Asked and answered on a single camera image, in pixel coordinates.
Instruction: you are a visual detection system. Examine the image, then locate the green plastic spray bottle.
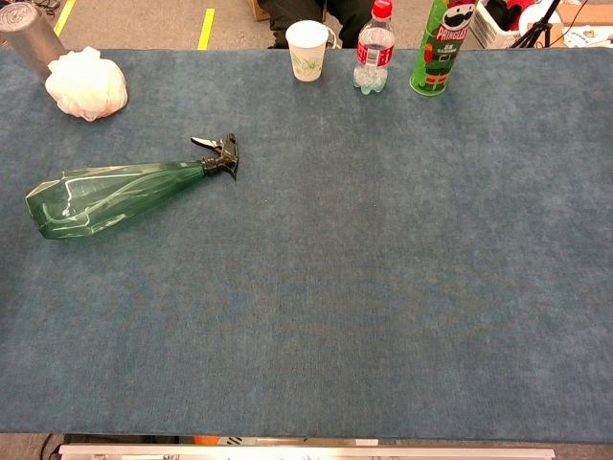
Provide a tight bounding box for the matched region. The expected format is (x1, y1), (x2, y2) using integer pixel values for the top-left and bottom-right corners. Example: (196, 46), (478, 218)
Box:
(24, 132), (239, 241)

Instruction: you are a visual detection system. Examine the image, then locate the clear water bottle red label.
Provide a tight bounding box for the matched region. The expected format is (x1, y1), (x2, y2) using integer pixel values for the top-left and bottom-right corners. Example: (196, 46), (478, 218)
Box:
(352, 0), (397, 96)

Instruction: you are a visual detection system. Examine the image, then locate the white paper cup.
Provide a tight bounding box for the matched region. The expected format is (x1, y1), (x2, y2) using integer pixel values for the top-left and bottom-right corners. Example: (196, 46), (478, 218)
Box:
(284, 20), (330, 82)

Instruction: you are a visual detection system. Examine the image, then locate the green Pringles can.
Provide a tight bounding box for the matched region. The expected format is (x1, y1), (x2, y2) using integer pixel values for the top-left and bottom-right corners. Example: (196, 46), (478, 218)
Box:
(409, 0), (479, 98)

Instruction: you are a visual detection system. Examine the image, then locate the person in black clothes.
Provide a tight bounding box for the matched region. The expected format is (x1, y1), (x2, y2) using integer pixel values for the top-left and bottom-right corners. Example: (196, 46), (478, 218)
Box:
(258, 0), (379, 50)

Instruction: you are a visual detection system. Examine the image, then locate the yellow floor tape strip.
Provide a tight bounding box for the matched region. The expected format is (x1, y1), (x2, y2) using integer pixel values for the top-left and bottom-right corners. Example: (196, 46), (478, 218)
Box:
(196, 8), (216, 51)
(53, 0), (78, 37)

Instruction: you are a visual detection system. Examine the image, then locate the white mesh bath pouf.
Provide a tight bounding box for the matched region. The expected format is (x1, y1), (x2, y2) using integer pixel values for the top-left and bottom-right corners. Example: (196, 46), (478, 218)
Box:
(44, 46), (129, 123)

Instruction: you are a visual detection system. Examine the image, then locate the white plastic basket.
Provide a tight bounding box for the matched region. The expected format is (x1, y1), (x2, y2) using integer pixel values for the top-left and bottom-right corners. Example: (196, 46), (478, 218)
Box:
(471, 0), (528, 49)

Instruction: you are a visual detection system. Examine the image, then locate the black tripod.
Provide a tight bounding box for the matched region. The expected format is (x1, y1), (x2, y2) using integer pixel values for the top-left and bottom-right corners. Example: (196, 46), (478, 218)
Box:
(510, 0), (561, 49)

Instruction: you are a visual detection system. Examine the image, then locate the grey metal cylinder can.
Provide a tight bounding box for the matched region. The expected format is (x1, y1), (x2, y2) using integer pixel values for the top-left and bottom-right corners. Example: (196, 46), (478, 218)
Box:
(0, 2), (67, 82)

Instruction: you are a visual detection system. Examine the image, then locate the large flat cardboard box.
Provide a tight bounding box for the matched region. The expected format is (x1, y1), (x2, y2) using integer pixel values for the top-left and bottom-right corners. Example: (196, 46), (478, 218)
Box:
(550, 4), (613, 49)

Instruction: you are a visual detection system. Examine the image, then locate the aluminium profile rail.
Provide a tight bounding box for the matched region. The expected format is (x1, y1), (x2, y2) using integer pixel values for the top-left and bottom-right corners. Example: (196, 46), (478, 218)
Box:
(57, 443), (556, 460)

